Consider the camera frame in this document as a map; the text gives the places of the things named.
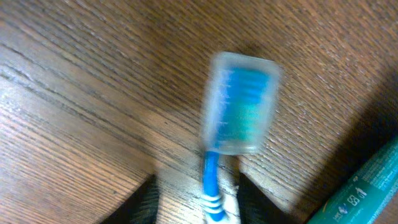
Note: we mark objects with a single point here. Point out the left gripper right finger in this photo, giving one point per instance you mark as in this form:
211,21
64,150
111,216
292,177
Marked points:
255,207

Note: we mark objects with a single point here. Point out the teal toothpaste tube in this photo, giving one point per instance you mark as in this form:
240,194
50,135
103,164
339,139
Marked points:
366,193

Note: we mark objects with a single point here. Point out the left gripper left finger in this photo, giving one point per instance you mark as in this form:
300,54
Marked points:
140,208

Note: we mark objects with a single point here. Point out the blue white toothbrush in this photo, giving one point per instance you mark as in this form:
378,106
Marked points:
238,109

